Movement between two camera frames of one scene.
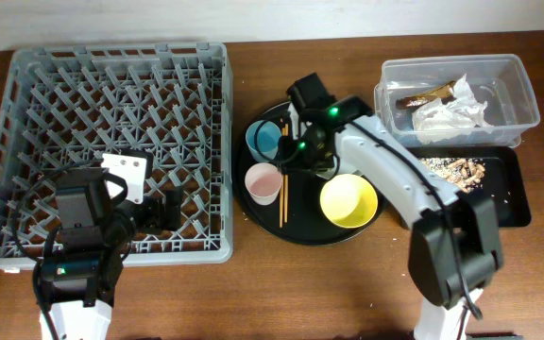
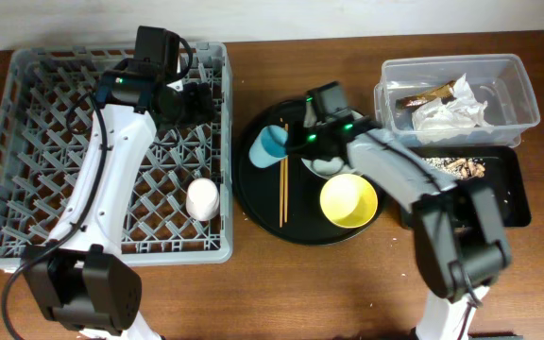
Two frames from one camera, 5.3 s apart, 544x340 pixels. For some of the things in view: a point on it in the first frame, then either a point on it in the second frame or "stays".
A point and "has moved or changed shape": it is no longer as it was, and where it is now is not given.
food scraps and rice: (465, 173) stays
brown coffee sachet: (445, 93) stays
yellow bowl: (348, 200) stays
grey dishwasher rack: (69, 106) stays
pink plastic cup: (263, 182) -> (203, 199)
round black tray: (295, 205) stays
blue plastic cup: (263, 140) has moved or changed shape
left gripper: (155, 222) -> (201, 100)
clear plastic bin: (466, 101) stays
